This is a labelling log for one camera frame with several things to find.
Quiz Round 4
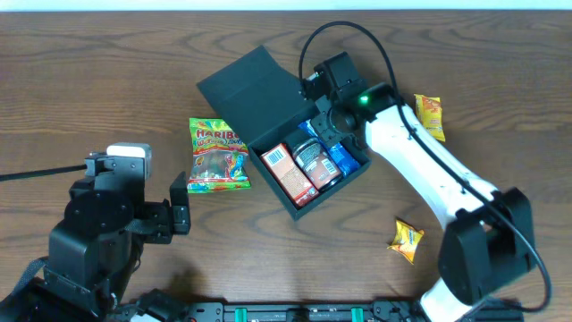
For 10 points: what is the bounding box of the blue cookie packet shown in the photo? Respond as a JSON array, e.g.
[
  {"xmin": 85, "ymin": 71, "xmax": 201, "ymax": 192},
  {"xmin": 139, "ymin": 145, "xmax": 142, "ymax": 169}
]
[{"xmin": 298, "ymin": 120, "xmax": 361, "ymax": 177}]

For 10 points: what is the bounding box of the brown Pringles can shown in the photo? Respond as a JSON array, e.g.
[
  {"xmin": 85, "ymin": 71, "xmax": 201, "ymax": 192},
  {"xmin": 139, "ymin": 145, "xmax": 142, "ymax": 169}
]
[{"xmin": 293, "ymin": 138, "xmax": 343, "ymax": 192}]

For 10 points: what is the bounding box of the black gift box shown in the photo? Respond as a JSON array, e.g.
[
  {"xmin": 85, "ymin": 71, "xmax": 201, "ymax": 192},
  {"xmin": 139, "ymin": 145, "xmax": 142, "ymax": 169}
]
[{"xmin": 197, "ymin": 46, "xmax": 371, "ymax": 221}]

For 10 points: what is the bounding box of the yellow snack packet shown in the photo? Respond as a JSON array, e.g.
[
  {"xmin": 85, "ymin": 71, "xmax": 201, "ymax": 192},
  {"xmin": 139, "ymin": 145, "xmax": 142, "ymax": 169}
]
[
  {"xmin": 415, "ymin": 94, "xmax": 446, "ymax": 142},
  {"xmin": 387, "ymin": 219, "xmax": 425, "ymax": 265}
]

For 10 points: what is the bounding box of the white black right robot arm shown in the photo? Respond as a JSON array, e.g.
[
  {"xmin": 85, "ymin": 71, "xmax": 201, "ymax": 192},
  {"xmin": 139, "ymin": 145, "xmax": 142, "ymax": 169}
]
[{"xmin": 302, "ymin": 80, "xmax": 543, "ymax": 321}]

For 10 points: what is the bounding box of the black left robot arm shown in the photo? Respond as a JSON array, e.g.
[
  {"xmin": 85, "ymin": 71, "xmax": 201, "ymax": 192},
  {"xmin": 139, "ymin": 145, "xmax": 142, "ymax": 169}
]
[{"xmin": 1, "ymin": 174, "xmax": 190, "ymax": 321}]

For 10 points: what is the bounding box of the Haribo gummy worms bag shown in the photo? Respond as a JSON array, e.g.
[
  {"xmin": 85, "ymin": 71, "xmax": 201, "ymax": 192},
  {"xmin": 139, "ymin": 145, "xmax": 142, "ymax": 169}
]
[{"xmin": 188, "ymin": 118, "xmax": 251, "ymax": 194}]

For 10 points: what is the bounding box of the orange snack carton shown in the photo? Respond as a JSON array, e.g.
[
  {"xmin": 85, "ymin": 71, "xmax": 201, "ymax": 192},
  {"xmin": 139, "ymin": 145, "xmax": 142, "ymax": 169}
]
[{"xmin": 262, "ymin": 143, "xmax": 319, "ymax": 208}]

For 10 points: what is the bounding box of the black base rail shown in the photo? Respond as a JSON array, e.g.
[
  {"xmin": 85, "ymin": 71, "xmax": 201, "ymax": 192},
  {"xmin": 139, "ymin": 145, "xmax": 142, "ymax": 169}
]
[{"xmin": 129, "ymin": 299, "xmax": 525, "ymax": 322}]

